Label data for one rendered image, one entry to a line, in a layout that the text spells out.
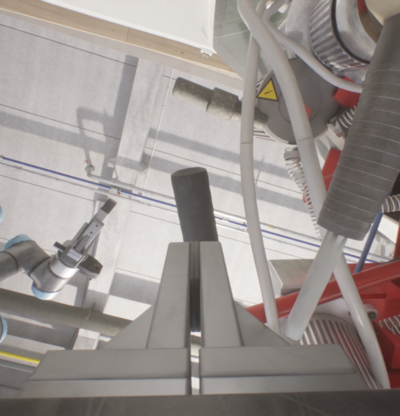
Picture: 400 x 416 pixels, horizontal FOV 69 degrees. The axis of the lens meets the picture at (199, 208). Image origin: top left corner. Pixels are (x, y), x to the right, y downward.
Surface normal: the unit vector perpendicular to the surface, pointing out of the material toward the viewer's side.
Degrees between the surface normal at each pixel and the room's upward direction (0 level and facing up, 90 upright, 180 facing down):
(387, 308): 163
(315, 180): 89
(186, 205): 78
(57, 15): 90
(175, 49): 90
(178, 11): 90
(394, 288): 73
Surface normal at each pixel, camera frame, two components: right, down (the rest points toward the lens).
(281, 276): -0.01, -0.96
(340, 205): -0.73, 0.01
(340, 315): -0.04, 0.40
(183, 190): -0.36, 0.35
